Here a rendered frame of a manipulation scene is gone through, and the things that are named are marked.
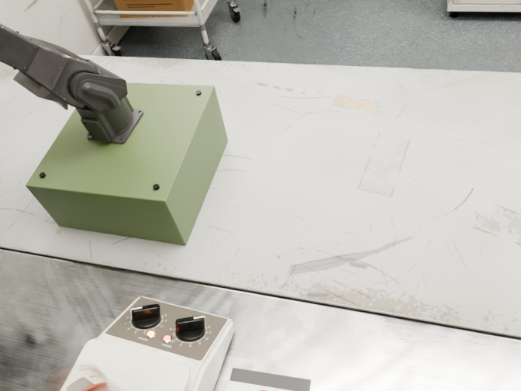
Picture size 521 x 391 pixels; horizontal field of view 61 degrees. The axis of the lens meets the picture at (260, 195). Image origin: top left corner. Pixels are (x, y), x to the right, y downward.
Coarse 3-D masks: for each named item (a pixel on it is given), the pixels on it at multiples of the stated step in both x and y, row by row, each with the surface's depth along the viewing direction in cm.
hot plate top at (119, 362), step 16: (96, 352) 45; (112, 352) 45; (128, 352) 45; (144, 352) 45; (112, 368) 44; (128, 368) 44; (144, 368) 44; (160, 368) 43; (176, 368) 43; (128, 384) 43; (144, 384) 43; (160, 384) 42; (176, 384) 42
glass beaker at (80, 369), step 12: (84, 360) 37; (60, 372) 37; (72, 372) 38; (84, 372) 38; (96, 372) 38; (48, 384) 36; (60, 384) 38; (72, 384) 39; (84, 384) 40; (108, 384) 35
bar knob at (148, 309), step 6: (138, 306) 51; (144, 306) 51; (150, 306) 51; (156, 306) 51; (132, 312) 50; (138, 312) 50; (144, 312) 50; (150, 312) 50; (156, 312) 51; (132, 318) 50; (138, 318) 50; (144, 318) 50; (150, 318) 51; (156, 318) 51; (138, 324) 50; (144, 324) 50; (150, 324) 50; (156, 324) 50
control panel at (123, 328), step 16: (144, 304) 54; (160, 304) 54; (128, 320) 51; (160, 320) 51; (208, 320) 51; (224, 320) 52; (128, 336) 49; (144, 336) 49; (160, 336) 49; (176, 336) 49; (208, 336) 49; (176, 352) 47; (192, 352) 47
